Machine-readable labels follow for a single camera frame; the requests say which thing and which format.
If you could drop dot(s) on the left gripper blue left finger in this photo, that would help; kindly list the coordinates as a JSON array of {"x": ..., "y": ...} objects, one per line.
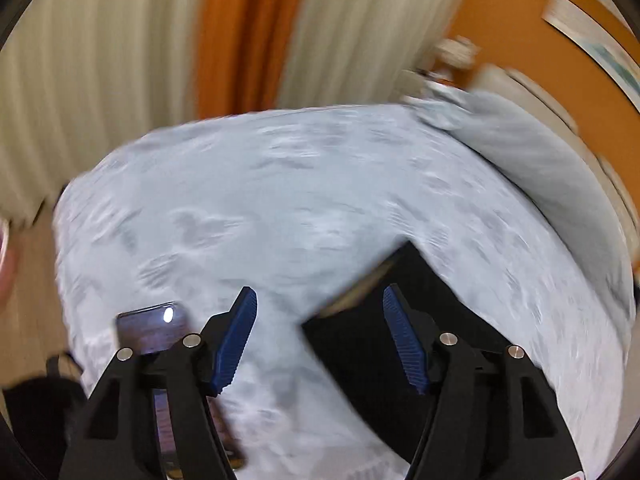
[{"x": 226, "y": 336}]

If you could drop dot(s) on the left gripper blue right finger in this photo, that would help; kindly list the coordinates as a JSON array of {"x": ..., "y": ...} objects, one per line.
[{"x": 413, "y": 332}]

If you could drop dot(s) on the black pants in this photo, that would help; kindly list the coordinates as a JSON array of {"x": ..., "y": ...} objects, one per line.
[{"x": 357, "y": 349}]

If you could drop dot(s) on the grey butterfly bed sheet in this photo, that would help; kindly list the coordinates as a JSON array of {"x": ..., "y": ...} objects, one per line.
[{"x": 297, "y": 204}]

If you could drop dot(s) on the black bag on floor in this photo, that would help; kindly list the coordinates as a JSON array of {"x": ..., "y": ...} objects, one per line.
[{"x": 39, "y": 420}]

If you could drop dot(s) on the grey duvet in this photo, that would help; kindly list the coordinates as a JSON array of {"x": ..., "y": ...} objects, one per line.
[{"x": 554, "y": 177}]

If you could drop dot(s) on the beige padded headboard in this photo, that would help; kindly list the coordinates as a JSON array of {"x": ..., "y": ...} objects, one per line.
[{"x": 531, "y": 97}]

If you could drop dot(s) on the cream curtain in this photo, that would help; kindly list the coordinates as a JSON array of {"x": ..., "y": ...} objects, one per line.
[{"x": 80, "y": 77}]

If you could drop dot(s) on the orange curtain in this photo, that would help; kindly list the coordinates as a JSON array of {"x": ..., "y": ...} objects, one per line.
[{"x": 242, "y": 49}]

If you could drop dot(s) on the framed wall picture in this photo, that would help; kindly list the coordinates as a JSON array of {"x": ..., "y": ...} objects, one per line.
[{"x": 579, "y": 27}]

